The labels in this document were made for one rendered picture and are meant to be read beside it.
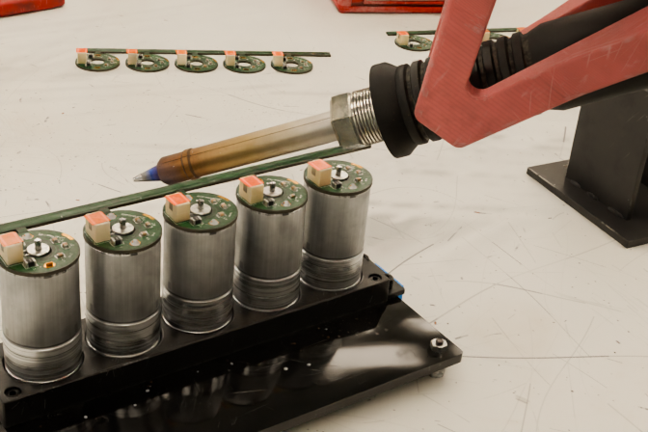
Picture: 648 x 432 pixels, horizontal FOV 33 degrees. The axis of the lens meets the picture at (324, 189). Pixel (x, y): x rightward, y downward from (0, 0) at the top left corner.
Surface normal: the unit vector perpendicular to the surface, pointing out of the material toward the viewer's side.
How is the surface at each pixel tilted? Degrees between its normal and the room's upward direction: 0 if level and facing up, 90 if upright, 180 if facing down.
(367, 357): 0
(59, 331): 90
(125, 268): 90
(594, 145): 90
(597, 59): 108
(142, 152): 0
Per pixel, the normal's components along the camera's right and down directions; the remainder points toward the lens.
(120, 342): 0.03, 0.48
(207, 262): 0.29, 0.48
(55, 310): 0.59, 0.43
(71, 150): 0.08, -0.87
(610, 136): -0.88, 0.16
